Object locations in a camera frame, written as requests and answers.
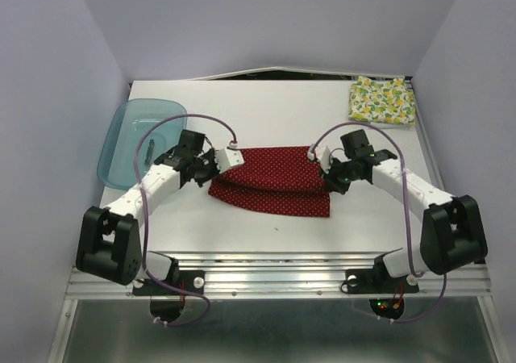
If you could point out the teal plastic bin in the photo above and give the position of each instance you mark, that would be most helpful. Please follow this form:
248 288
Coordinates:
126 135

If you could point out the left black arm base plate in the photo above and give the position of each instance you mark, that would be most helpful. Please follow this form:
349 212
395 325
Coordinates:
189 280

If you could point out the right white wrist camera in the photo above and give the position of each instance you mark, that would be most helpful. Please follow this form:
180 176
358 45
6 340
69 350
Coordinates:
321 155

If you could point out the aluminium rail frame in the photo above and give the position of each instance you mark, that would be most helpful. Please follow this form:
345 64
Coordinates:
252 258

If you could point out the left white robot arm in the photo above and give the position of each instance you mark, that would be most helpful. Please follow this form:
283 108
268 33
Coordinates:
113 242

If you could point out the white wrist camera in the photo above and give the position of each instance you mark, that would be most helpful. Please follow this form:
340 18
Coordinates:
227 159
321 155

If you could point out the lemon print folded skirt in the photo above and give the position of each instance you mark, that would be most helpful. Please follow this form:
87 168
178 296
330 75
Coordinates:
389 101

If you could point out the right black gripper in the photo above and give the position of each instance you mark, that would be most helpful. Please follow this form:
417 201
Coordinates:
330 181

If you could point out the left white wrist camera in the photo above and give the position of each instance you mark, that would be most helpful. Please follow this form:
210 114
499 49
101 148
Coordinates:
227 159

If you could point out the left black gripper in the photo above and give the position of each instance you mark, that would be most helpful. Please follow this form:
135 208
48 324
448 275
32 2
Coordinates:
214 172

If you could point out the small dark object in bin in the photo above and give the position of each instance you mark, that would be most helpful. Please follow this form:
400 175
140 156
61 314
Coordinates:
150 150

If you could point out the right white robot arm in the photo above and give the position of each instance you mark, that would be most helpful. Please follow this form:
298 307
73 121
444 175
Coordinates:
443 232

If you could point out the red polka dot skirt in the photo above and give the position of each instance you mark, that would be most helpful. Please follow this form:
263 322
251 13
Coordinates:
277 181

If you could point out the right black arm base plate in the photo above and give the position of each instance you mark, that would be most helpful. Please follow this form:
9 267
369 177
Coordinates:
367 281

